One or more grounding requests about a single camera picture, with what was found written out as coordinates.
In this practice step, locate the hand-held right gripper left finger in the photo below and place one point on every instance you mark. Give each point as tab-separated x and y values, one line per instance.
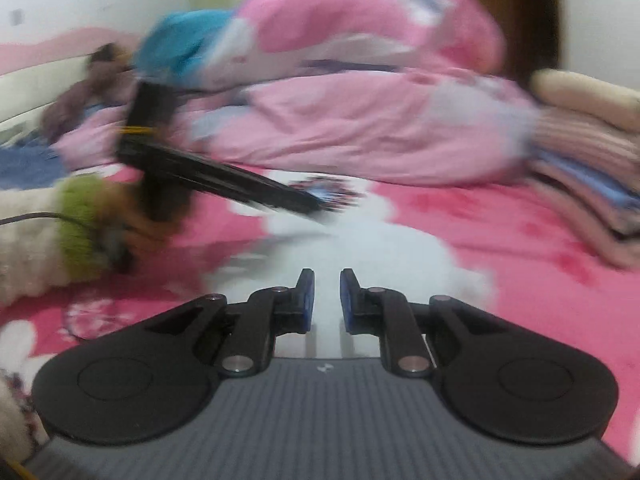
307	302

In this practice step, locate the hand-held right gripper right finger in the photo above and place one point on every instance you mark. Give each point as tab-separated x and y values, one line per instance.
346	305

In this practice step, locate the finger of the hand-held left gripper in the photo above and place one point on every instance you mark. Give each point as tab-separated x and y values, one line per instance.
272	186
272	203

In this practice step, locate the white shirt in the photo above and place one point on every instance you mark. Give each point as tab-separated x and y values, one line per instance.
390	260

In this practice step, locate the stack of folded clothes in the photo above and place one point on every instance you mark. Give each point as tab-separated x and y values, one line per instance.
590	160

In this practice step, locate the person's left hand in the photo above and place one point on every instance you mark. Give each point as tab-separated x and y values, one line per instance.
127	215

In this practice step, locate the pink floral duvet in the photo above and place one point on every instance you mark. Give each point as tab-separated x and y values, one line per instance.
375	125

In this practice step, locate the brown plush toy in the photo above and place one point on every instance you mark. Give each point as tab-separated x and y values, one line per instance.
100	65

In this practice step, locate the teal pillow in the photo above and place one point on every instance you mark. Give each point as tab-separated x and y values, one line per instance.
185	40

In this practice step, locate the blue cloth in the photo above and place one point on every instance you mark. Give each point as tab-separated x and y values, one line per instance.
25	167

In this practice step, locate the pink and cream headboard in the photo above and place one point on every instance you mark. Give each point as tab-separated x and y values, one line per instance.
40	75

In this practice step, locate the pink flowered bed sheet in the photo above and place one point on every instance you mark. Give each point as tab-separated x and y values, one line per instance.
500	240

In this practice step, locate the dark brown door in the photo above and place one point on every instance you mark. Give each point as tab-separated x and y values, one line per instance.
520	10

